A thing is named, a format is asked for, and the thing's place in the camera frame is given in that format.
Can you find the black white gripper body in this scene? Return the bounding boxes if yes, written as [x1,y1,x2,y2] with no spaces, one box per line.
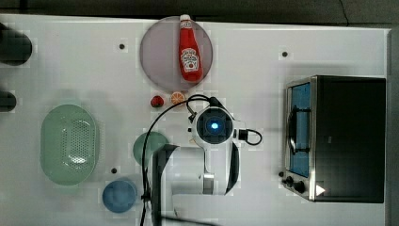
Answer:
[192,106,235,149]

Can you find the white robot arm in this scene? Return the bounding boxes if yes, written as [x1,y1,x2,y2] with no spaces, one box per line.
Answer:
[151,106,241,226]

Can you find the black toaster oven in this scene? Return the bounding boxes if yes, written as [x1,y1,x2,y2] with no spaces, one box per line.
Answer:
[279,75,387,203]

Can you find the orange slice toy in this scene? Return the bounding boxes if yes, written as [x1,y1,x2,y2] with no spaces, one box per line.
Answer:
[170,91,185,105]

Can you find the green mug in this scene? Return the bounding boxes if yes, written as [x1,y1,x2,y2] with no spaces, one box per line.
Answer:
[133,132,169,166]

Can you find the small red strawberry toy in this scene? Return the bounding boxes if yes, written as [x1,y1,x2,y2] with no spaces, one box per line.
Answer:
[151,95,165,107]

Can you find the red ketchup bottle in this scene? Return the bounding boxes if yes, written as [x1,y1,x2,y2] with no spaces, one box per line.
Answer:
[178,14,203,83]

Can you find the grey round plate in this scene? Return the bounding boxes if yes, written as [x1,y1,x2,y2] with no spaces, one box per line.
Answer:
[139,16,214,91]

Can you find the blue cup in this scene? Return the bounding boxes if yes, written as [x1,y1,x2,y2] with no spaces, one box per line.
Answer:
[102,180,137,214]

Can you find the green perforated colander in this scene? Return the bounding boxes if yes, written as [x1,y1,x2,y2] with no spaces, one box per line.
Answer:
[40,105,99,186]

